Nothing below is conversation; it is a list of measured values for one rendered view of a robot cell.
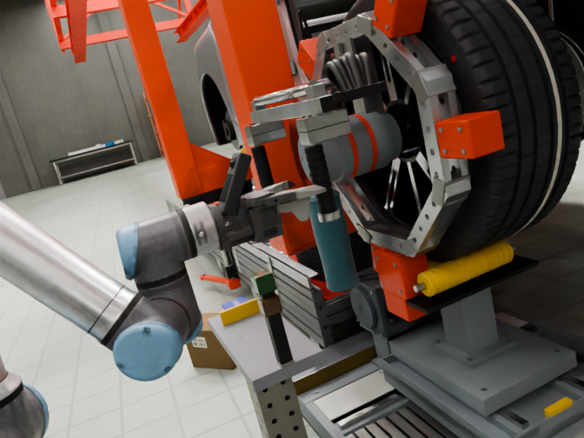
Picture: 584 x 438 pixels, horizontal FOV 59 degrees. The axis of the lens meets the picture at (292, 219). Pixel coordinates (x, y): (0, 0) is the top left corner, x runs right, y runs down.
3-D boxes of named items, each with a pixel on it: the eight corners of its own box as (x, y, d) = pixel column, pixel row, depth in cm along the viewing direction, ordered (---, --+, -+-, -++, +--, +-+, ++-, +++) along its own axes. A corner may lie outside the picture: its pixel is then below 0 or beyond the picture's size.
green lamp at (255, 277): (277, 289, 107) (273, 272, 106) (260, 296, 105) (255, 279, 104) (271, 285, 110) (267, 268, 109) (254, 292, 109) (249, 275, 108)
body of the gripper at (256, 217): (274, 227, 101) (215, 247, 97) (262, 185, 99) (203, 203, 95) (288, 233, 94) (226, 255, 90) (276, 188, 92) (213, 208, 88)
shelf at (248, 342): (326, 361, 113) (322, 349, 113) (255, 394, 108) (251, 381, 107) (263, 307, 153) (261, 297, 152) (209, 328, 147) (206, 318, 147)
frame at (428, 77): (486, 263, 104) (439, -17, 92) (460, 275, 102) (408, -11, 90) (355, 226, 154) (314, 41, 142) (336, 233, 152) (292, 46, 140)
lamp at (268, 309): (283, 311, 108) (279, 294, 107) (266, 318, 106) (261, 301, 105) (276, 306, 111) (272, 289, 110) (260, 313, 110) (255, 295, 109)
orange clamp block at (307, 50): (340, 55, 134) (323, 35, 138) (313, 61, 131) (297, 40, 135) (335, 76, 139) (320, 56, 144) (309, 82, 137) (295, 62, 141)
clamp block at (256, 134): (287, 136, 129) (282, 116, 128) (254, 146, 126) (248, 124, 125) (280, 137, 133) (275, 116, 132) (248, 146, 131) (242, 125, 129)
